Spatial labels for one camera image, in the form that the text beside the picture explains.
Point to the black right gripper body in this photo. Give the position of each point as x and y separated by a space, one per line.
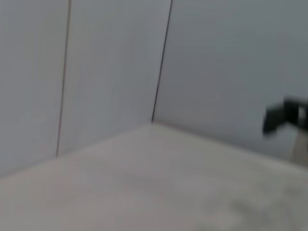
292 111

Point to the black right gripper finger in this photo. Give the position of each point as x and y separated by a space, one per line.
274 119

